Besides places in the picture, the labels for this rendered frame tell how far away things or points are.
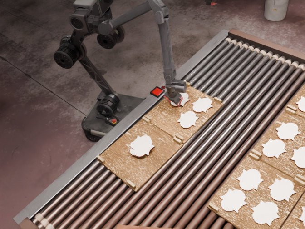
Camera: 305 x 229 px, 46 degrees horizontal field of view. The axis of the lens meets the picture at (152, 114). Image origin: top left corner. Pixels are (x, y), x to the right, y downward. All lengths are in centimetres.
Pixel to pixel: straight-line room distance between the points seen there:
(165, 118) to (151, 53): 210
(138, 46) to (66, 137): 153
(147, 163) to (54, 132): 181
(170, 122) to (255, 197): 70
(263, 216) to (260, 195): 12
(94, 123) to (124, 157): 124
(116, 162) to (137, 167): 13
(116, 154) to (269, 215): 93
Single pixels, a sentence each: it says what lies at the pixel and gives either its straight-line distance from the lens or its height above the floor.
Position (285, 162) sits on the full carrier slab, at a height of 94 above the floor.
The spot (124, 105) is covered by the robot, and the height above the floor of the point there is 26.
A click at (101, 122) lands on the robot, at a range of 334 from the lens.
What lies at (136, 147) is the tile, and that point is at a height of 97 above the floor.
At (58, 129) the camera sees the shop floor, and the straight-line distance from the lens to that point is 377.
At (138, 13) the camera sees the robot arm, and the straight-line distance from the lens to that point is 214.
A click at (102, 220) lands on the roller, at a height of 92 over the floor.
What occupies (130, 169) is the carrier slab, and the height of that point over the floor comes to 94.
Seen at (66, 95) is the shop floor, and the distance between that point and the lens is 409.
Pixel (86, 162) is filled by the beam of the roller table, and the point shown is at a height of 92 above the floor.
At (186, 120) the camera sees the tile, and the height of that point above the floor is 95.
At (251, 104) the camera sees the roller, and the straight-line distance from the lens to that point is 240.
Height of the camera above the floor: 267
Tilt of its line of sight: 48 degrees down
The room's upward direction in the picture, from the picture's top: 11 degrees counter-clockwise
